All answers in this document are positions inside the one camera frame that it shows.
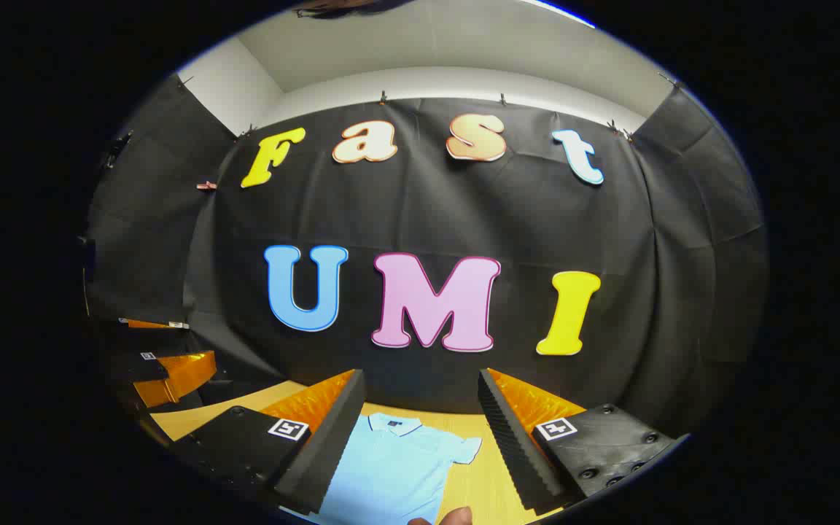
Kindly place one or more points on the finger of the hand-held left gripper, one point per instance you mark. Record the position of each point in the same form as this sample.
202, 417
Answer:
150, 324
144, 368

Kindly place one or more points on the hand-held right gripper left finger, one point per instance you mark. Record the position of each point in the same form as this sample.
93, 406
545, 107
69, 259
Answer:
332, 437

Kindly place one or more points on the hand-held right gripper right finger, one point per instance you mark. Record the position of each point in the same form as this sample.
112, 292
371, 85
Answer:
511, 445

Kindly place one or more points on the small pink clip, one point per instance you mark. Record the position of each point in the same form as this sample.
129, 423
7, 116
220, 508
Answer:
206, 186

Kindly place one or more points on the black clamp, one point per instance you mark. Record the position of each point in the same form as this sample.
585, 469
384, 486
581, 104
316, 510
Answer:
115, 149

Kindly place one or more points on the light blue T-shirt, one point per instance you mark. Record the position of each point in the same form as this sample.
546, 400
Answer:
391, 474

